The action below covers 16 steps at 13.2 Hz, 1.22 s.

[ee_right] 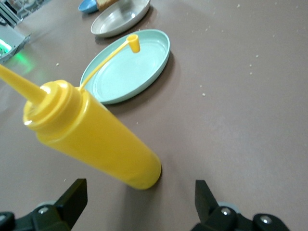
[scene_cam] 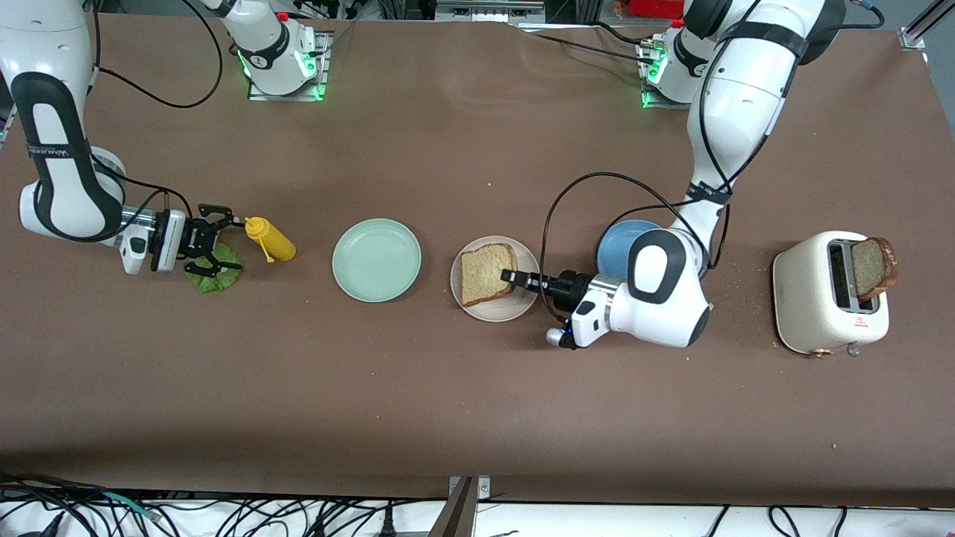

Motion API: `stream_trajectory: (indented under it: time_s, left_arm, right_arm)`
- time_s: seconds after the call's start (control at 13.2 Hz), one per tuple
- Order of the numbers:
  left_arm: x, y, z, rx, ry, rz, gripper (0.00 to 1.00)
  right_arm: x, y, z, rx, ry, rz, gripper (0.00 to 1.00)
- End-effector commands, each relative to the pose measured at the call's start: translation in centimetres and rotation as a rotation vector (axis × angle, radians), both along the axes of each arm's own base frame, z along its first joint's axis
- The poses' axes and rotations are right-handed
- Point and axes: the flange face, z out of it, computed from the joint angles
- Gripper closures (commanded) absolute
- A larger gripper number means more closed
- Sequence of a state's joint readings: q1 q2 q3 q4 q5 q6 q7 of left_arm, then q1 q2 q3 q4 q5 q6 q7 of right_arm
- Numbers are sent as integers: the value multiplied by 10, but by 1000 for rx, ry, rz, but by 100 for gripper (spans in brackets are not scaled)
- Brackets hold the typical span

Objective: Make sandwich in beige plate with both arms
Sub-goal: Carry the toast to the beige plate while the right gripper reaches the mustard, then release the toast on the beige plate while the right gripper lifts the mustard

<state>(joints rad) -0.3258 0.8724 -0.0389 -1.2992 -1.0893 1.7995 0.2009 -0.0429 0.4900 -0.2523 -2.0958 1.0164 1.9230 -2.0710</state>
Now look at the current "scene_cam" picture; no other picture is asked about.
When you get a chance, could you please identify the grey metal equipment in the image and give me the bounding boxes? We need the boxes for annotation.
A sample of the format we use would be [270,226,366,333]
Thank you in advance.
[435,0,547,23]

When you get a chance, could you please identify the beige plate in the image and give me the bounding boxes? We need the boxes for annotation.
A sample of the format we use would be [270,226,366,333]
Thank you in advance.
[450,236,542,323]

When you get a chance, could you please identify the brown bread slice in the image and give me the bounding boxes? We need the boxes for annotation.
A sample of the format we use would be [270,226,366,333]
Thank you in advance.
[460,242,518,308]
[851,237,899,302]

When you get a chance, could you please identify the tangled black floor cables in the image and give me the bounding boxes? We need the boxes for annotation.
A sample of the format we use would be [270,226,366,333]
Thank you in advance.
[0,471,448,537]

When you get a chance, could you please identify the green lettuce leaf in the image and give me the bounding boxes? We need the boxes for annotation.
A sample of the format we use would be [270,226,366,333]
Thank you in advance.
[185,254,243,294]

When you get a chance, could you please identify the aluminium frame profile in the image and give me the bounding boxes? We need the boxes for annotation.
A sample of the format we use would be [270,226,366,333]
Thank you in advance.
[899,0,955,51]

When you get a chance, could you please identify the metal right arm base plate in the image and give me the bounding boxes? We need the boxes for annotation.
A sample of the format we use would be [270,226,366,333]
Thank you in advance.
[246,30,331,102]

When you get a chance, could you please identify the metal table bracket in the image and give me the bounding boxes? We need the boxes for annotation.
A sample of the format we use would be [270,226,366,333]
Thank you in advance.
[428,475,492,537]

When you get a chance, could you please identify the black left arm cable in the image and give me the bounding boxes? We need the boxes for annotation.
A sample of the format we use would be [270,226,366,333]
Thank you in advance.
[539,0,886,323]

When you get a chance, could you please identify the white toaster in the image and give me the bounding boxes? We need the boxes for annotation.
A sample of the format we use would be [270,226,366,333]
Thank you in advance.
[772,230,891,359]

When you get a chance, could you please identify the yellow mustard squeeze bottle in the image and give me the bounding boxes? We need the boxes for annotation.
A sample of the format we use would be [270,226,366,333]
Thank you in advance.
[244,216,297,263]

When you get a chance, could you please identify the red box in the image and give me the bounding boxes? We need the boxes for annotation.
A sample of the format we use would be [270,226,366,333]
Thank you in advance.
[627,0,687,19]

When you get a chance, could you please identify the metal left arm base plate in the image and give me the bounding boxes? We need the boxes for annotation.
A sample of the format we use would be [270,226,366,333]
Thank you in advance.
[640,41,695,111]

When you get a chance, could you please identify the black base power cable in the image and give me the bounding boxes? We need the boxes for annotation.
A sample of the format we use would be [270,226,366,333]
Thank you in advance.
[515,21,659,66]

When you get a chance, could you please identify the blue plate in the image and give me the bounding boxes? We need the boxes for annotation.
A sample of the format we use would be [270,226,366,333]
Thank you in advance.
[595,219,665,281]

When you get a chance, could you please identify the teal floor cable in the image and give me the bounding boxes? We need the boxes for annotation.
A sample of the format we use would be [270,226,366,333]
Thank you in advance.
[101,489,161,521]

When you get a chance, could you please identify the mint green plate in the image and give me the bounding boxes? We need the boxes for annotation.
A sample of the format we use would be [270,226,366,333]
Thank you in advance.
[332,218,422,304]

